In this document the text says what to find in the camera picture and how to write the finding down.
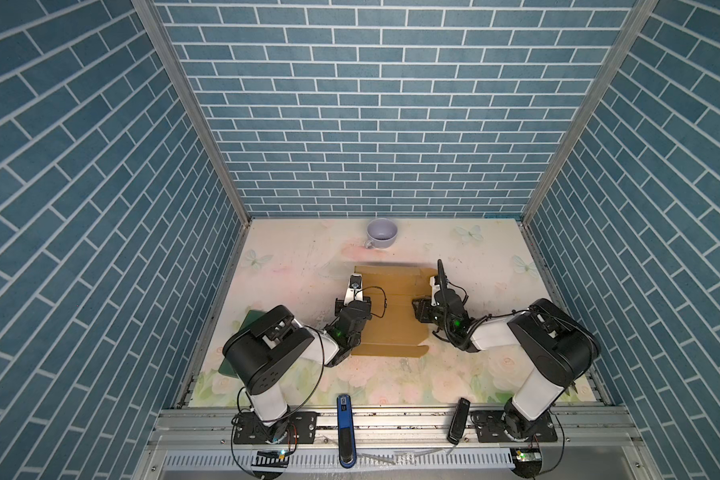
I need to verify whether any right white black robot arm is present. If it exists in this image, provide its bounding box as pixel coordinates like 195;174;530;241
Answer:
412;287;600;441

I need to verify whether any black handheld device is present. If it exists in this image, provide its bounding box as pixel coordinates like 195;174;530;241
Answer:
446;398;471;446

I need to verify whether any lavender ceramic cup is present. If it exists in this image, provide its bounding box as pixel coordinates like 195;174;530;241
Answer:
365;218;399;249

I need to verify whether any green rectangular block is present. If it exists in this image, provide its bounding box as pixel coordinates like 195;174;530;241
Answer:
218;310;265;379

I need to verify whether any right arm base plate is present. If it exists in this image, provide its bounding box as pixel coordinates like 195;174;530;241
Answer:
469;410;558;443

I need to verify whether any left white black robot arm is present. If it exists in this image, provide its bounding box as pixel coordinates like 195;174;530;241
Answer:
219;297;372;427

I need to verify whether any blue black handheld tool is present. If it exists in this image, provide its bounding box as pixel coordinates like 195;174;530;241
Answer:
337;394;357;469

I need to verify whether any brown cardboard box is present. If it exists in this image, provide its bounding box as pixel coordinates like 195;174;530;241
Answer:
352;265;436;358

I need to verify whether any right green controller board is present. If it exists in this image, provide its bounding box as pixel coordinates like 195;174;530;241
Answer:
511;449;543;464

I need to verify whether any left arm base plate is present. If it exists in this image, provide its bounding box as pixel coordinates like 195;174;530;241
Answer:
233;411;318;445

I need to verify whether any aluminium front rail frame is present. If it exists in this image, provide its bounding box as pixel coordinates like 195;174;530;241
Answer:
135;404;660;479

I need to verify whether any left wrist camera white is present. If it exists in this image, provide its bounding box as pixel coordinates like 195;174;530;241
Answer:
343;273;363;306

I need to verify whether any white slotted cable duct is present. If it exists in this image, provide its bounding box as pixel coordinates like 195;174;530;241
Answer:
163;448;514;474

